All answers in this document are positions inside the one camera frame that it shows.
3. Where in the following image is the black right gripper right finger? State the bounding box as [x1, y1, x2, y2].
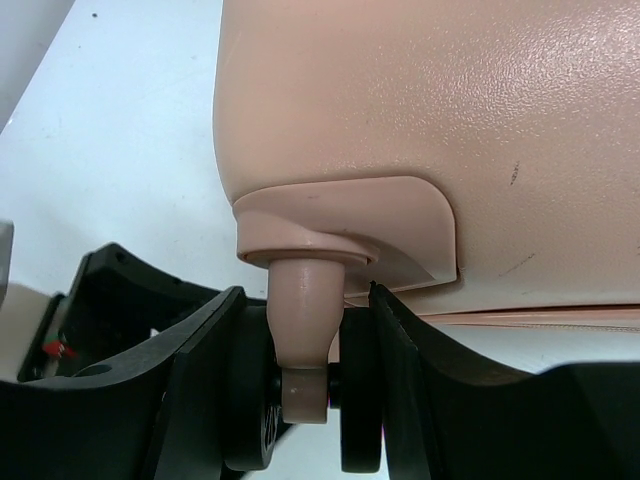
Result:
[369, 284, 639, 479]

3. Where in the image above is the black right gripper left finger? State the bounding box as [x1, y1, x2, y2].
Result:
[1, 287, 246, 479]

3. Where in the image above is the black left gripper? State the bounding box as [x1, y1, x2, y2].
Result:
[17, 242, 271, 384]

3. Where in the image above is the pink hardshell suitcase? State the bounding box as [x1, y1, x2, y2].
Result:
[212, 0, 640, 474]

